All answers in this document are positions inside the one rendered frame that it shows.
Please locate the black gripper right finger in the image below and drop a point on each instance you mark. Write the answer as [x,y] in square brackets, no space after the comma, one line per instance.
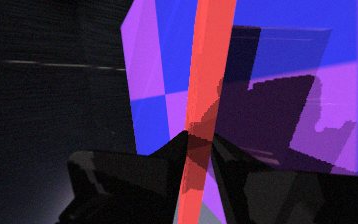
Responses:
[252,192]

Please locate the red box lid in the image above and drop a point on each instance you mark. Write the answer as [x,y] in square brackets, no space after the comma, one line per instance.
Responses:
[212,33]

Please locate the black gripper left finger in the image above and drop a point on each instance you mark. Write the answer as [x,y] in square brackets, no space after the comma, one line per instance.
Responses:
[156,177]

